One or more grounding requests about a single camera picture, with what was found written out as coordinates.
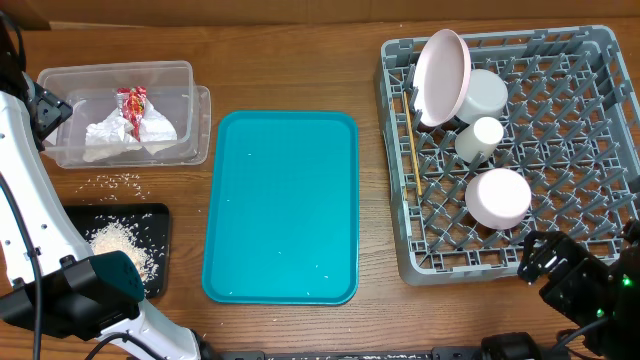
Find wooden chopstick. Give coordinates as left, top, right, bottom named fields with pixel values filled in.
left=402, top=91, right=423, bottom=197

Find teal serving tray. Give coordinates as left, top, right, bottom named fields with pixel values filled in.
left=201, top=110, right=360, bottom=306

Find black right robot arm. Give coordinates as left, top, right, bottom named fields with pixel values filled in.
left=472, top=219, right=639, bottom=359

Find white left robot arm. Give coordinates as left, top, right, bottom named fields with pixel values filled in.
left=1, top=15, right=218, bottom=360

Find clear plastic bin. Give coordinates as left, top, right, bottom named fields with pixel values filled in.
left=37, top=61, right=211, bottom=169

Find white cup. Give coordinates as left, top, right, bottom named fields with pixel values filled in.
left=454, top=117, right=504, bottom=163

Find red snack wrapper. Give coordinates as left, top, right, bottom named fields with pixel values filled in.
left=116, top=86, right=147, bottom=140

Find white napkin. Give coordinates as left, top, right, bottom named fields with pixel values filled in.
left=83, top=110, right=141, bottom=162
left=139, top=100, right=177, bottom=155

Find small pink plate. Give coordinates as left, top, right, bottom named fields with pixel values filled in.
left=465, top=168, right=532, bottom=230

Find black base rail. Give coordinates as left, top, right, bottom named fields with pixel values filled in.
left=199, top=347, right=571, bottom=360

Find grey dishwasher rack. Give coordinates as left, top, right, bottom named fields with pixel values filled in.
left=374, top=25, right=639, bottom=286

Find scattered rice grains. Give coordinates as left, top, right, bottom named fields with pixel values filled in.
left=74, top=172, right=151, bottom=205

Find pile of rice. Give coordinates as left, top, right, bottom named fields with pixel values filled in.
left=89, top=222, right=159, bottom=284

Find large pink plate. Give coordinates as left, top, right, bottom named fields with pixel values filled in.
left=412, top=29, right=471, bottom=127

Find black plastic tray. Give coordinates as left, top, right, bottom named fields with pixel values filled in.
left=65, top=203, right=171, bottom=299

